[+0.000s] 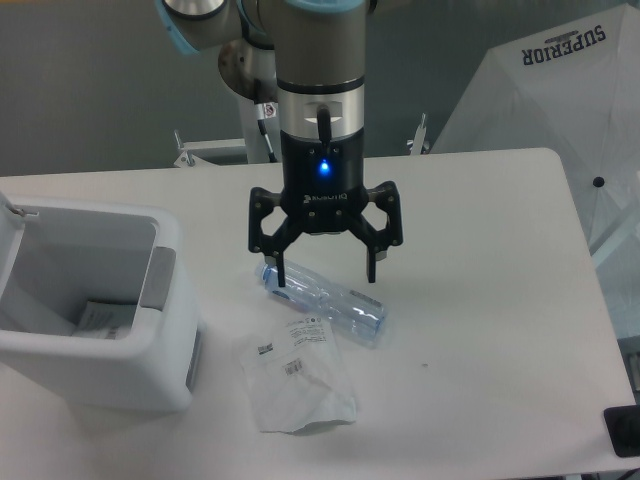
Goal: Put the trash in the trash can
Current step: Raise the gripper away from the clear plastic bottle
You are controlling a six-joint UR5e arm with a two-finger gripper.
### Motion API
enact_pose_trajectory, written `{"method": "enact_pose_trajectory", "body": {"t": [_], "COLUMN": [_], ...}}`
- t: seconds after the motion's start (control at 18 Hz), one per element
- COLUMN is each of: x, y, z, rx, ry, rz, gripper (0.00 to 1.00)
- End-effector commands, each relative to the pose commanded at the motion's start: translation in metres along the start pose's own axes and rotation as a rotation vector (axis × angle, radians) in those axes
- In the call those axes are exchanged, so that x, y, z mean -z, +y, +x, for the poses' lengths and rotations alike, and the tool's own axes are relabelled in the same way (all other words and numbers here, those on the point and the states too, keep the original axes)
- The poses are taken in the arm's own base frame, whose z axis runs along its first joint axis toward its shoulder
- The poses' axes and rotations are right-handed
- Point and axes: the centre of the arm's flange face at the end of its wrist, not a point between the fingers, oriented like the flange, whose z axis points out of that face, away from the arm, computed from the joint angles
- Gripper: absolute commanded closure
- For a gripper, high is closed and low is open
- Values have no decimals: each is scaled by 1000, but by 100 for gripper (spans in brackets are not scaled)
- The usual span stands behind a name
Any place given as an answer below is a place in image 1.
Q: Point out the black device at table edge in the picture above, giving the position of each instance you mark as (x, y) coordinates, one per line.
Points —
(622, 423)

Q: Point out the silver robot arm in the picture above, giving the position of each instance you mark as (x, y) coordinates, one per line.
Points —
(319, 58)

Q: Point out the white Superior umbrella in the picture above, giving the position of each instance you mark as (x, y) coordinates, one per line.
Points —
(573, 89)

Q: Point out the clear plastic water bottle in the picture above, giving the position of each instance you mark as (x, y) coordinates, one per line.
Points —
(355, 314)

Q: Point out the paper trash inside can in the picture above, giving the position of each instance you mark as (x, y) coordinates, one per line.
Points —
(105, 321)

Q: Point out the white trash can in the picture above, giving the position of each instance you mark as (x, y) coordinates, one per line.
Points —
(59, 254)

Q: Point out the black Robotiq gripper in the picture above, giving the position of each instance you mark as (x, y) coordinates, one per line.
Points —
(322, 187)

